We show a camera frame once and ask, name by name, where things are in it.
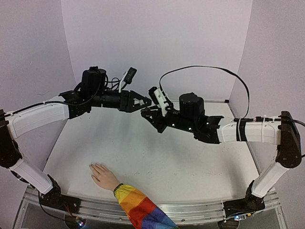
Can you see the aluminium front rail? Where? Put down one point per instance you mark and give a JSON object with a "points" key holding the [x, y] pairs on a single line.
{"points": [[187, 213]]}

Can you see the rainbow sleeve forearm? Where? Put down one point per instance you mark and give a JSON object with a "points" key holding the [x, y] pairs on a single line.
{"points": [[141, 211]]}

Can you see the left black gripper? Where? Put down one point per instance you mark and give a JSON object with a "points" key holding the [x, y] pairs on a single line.
{"points": [[127, 101]]}

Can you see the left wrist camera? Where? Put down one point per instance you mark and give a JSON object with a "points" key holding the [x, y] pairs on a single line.
{"points": [[127, 78]]}

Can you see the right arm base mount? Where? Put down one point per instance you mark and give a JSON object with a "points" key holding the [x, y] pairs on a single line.
{"points": [[247, 205]]}

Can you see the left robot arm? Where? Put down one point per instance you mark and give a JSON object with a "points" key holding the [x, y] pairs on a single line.
{"points": [[92, 91]]}

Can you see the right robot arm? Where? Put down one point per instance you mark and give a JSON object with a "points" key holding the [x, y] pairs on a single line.
{"points": [[280, 131]]}

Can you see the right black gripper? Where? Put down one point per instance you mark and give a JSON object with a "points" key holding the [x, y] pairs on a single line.
{"points": [[161, 119]]}

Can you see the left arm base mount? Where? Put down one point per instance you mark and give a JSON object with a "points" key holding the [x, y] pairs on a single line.
{"points": [[56, 200]]}

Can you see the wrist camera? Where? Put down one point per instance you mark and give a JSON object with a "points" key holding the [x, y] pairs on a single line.
{"points": [[160, 99], [127, 78]]}

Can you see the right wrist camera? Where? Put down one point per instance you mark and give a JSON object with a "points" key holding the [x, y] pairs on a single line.
{"points": [[160, 99]]}

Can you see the mannequin hand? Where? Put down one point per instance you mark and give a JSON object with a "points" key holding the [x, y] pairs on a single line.
{"points": [[103, 177]]}

